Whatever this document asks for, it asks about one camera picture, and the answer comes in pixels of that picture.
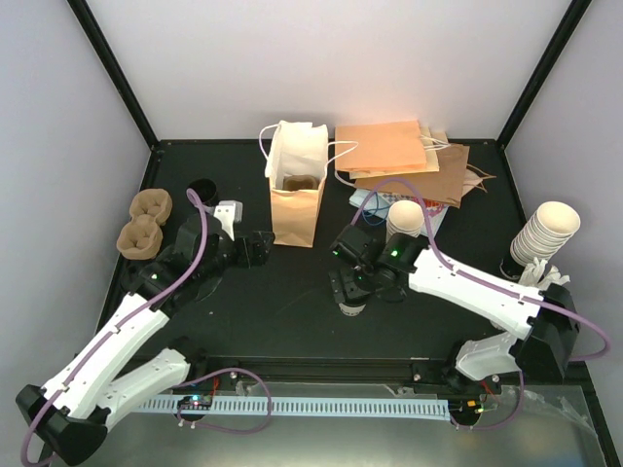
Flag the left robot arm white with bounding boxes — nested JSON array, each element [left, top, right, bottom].
[[16, 208, 275, 466]]

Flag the orange paper bag stack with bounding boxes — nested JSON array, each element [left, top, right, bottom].
[[334, 121, 451, 187]]

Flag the black paper cup stack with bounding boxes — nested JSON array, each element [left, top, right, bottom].
[[188, 178, 220, 207]]

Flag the checkered paper bag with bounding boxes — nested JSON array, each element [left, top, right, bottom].
[[384, 194, 450, 235]]

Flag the single white paper cup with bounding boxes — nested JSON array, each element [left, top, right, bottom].
[[339, 304, 366, 317]]

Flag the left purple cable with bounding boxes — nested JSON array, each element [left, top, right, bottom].
[[19, 188, 210, 466]]

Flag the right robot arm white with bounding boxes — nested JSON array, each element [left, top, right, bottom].
[[330, 225, 580, 392]]

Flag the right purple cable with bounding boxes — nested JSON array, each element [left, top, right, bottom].
[[350, 177, 612, 364]]

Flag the white paper cup stack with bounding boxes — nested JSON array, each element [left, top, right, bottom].
[[385, 199, 424, 241]]

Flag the tall white cup stack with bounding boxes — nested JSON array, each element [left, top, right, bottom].
[[499, 200, 581, 280]]

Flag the brown kraft paper bag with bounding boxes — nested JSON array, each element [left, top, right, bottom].
[[354, 144, 495, 207]]

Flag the light blue paper bag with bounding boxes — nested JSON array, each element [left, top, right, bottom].
[[348, 189, 391, 227]]

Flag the pulp cup carrier stack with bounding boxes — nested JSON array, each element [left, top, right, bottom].
[[116, 189, 172, 261]]

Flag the purple cable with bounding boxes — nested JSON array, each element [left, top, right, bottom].
[[19, 188, 210, 466], [350, 177, 612, 364]]

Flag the brown pulp cup carrier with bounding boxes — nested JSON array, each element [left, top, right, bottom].
[[282, 175, 319, 192]]

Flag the blue slotted cable duct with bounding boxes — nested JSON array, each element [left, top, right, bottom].
[[133, 394, 451, 421]]

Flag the orange paper bag white handles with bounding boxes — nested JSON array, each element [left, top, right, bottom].
[[258, 121, 358, 248]]

